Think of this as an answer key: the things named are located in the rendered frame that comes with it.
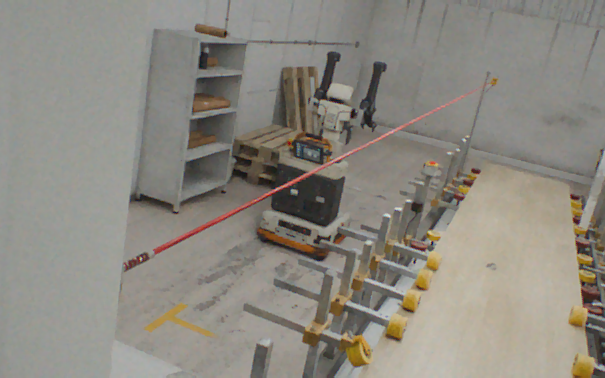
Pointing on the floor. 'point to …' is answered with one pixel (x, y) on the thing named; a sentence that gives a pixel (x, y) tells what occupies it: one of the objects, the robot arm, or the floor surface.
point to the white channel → (63, 184)
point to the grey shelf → (159, 75)
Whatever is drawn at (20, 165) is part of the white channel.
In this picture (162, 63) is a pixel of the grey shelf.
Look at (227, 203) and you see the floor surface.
